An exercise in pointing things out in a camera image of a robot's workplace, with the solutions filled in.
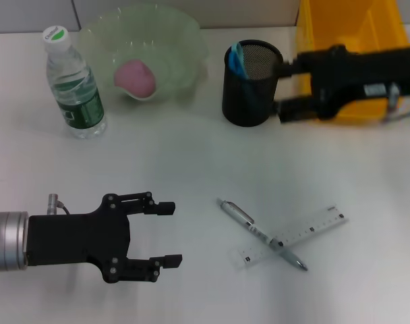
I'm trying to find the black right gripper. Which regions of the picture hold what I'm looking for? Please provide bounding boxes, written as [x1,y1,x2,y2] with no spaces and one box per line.
[273,45,410,124]

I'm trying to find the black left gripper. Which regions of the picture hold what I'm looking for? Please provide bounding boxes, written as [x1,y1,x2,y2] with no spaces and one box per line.
[26,190,183,285]

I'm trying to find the blue scissors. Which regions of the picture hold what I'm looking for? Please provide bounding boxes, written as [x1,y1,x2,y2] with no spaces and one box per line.
[227,40,250,81]

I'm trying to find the clear water bottle green label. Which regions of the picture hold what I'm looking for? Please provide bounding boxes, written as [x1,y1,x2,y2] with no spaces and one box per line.
[42,24,109,140]

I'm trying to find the black mesh pen holder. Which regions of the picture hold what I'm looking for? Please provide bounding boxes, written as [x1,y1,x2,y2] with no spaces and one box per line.
[222,39,284,128]

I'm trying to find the silver ballpoint pen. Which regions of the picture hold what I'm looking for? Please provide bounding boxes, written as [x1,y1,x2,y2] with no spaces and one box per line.
[215,197,309,272]

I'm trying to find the green translucent fruit bowl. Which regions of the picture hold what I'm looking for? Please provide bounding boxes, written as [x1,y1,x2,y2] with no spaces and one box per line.
[77,3,210,104]

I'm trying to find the transparent plastic ruler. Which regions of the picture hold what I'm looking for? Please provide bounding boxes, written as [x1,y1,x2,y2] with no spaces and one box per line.
[230,203,350,270]

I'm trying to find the yellow plastic bin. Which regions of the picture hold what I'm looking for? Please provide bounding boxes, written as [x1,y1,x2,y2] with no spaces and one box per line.
[295,0,410,126]

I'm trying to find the right arm connector cable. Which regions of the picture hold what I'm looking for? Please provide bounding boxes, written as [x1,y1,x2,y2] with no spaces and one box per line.
[381,82,410,125]

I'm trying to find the arm connector cable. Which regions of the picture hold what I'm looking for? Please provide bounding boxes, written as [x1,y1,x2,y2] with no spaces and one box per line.
[381,82,410,125]
[47,192,71,216]

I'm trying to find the left arm connector cable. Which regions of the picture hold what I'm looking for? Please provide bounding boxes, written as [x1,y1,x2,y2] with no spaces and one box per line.
[47,192,71,216]

